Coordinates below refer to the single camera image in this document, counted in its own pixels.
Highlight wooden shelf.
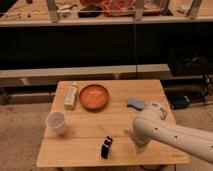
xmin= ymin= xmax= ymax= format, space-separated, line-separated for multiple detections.
xmin=0 ymin=0 xmax=213 ymax=27

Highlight grey bench beam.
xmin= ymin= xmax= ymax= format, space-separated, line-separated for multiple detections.
xmin=0 ymin=64 xmax=170 ymax=87

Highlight blue sponge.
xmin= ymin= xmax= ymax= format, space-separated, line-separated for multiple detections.
xmin=127 ymin=97 xmax=145 ymax=111

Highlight cream bottle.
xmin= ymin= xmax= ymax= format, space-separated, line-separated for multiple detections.
xmin=64 ymin=83 xmax=78 ymax=110

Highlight orange bowl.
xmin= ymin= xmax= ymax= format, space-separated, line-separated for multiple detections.
xmin=79 ymin=84 xmax=110 ymax=110

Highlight black white eraser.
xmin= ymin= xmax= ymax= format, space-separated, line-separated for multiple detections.
xmin=101 ymin=136 xmax=113 ymax=159

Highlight black cable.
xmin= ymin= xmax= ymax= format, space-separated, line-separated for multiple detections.
xmin=132 ymin=16 xmax=139 ymax=80

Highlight white plastic cup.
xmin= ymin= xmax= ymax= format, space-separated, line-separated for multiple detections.
xmin=46 ymin=112 xmax=66 ymax=135

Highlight wooden table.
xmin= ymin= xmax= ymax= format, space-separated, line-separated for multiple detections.
xmin=36 ymin=80 xmax=189 ymax=168

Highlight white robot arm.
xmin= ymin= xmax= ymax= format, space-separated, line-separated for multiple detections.
xmin=129 ymin=102 xmax=213 ymax=164

